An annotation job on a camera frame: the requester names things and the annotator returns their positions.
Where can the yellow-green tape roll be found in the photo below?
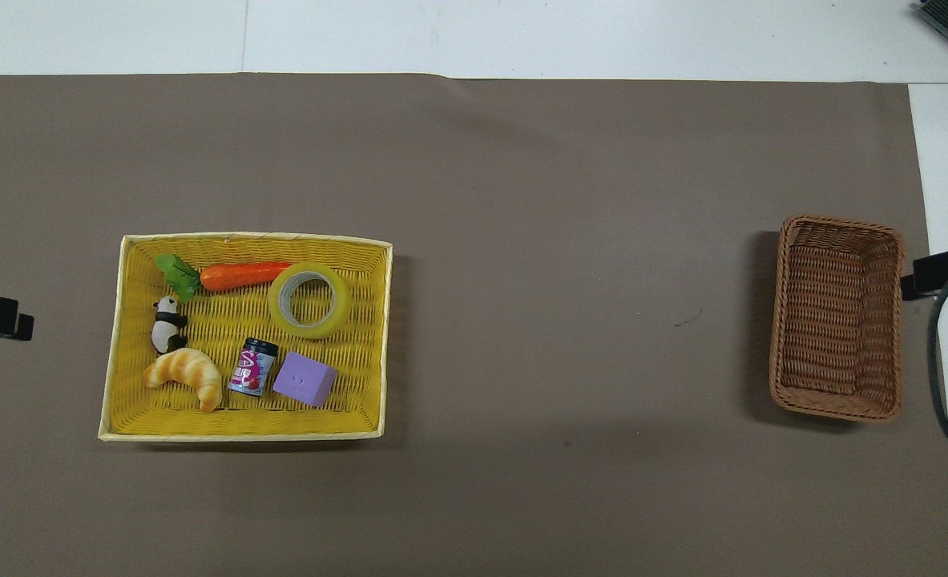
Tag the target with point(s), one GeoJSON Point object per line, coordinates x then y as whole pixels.
{"type": "Point", "coordinates": [312, 329]}

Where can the yellow woven basket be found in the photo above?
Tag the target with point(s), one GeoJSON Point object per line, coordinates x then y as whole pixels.
{"type": "Point", "coordinates": [201, 421]}

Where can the brown wicker basket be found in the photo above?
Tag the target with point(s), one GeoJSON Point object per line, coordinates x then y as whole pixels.
{"type": "Point", "coordinates": [834, 320]}

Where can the purple cube block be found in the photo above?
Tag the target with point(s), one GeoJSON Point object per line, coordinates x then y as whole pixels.
{"type": "Point", "coordinates": [305, 379]}

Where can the orange toy carrot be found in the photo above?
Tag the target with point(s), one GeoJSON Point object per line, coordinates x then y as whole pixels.
{"type": "Point", "coordinates": [241, 276]}

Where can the small black-lidded can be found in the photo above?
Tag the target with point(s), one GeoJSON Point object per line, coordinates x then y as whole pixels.
{"type": "Point", "coordinates": [253, 370]}

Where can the toy croissant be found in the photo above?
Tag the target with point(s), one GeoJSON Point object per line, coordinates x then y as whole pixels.
{"type": "Point", "coordinates": [187, 369]}

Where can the panda figurine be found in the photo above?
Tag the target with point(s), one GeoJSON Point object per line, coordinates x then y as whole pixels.
{"type": "Point", "coordinates": [167, 324]}

